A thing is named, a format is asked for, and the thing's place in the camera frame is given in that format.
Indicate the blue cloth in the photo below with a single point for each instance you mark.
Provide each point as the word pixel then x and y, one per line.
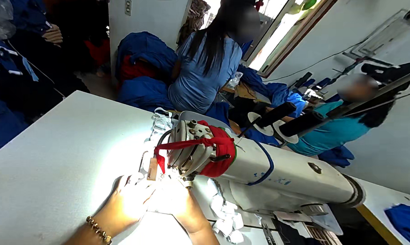
pixel 407 223

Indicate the white sewing machine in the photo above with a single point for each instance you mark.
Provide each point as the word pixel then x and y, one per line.
pixel 290 170

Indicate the pile of blue garments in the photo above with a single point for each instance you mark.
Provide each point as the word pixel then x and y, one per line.
pixel 143 71

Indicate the black thread cone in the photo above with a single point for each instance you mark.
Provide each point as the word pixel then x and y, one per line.
pixel 302 124
pixel 276 114

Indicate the heap of dark blue garments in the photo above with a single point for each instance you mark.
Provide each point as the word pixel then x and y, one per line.
pixel 18 78

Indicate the window with brown frame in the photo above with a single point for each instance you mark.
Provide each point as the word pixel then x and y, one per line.
pixel 279 37

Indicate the metal thread stand pole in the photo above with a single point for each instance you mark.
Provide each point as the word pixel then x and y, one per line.
pixel 378 94

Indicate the brown paper tag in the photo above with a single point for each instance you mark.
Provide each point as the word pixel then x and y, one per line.
pixel 152 169

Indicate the pile of white elastic strips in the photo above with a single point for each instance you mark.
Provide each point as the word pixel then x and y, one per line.
pixel 227 217

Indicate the metal tweezers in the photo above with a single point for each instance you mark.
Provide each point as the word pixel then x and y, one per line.
pixel 268 234

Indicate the small white plastic bag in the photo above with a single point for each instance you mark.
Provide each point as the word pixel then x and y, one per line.
pixel 235 80

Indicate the person's right forearm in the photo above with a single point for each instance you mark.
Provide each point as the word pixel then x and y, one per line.
pixel 205 236

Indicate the white fabric piece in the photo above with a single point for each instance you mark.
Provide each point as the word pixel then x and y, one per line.
pixel 154 205

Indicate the person's right hand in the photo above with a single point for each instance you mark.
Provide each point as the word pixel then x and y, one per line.
pixel 183 206

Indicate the person's left forearm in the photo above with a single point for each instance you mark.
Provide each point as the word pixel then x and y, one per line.
pixel 83 237

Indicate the gray plastic bin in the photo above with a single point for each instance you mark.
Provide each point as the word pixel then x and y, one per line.
pixel 205 117

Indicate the red cloth strip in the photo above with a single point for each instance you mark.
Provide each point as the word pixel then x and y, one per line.
pixel 225 149

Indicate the person's left hand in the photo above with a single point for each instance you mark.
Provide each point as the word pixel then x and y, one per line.
pixel 123 207

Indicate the heap of blue fabric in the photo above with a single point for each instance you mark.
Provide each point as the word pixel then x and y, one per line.
pixel 279 92

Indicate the white table with yellow edge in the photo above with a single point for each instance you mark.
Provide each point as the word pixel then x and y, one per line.
pixel 378 212

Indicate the clear plastic bag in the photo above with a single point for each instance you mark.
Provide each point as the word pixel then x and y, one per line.
pixel 0 17

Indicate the person's left fingers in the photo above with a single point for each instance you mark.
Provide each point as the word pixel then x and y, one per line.
pixel 128 184

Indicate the person's right fingers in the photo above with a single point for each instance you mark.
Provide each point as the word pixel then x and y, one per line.
pixel 168 185

